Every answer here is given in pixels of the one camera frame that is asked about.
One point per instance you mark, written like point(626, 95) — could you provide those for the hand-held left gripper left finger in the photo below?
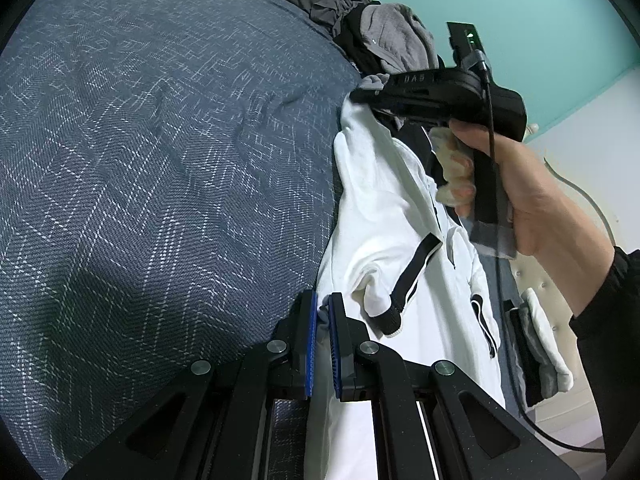
point(311, 345)

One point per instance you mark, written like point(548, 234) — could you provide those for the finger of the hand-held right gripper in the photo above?
point(377, 94)

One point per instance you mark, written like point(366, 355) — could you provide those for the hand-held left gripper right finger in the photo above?
point(336, 350)

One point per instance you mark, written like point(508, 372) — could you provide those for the white polo shirt black collar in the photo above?
point(380, 220)

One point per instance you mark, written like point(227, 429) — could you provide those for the person's right forearm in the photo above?
point(610, 360)

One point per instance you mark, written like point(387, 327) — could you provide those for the person's right hand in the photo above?
point(535, 195)

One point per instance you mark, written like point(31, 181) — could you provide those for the grey sweatshirt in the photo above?
point(395, 35)

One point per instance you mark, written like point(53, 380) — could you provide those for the cream tufted headboard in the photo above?
point(590, 130)

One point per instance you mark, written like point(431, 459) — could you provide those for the black folded garment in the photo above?
point(522, 360)

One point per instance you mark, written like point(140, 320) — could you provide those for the grey folded cloth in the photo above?
point(537, 360)

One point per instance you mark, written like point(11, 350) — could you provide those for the white folded cloth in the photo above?
point(547, 340)

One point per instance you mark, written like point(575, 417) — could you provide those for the blue patterned bed blanket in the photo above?
point(165, 160)

